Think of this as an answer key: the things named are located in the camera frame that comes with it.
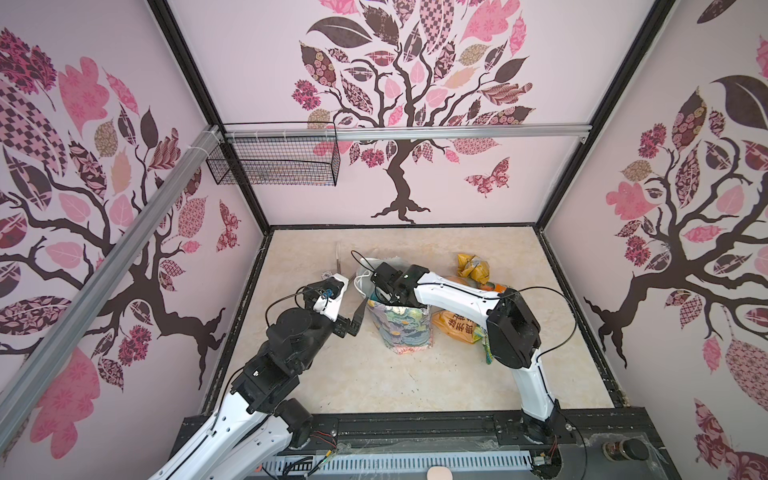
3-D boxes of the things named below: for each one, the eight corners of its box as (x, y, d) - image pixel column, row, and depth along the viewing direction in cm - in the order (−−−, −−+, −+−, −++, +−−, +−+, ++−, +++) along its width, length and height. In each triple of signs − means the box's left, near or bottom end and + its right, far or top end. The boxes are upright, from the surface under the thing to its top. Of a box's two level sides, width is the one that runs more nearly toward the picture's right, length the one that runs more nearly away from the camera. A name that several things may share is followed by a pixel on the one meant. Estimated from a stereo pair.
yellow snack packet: (460, 289, 103) (464, 276, 97) (456, 264, 110) (459, 250, 104) (485, 289, 103) (491, 276, 97) (479, 264, 110) (484, 250, 104)
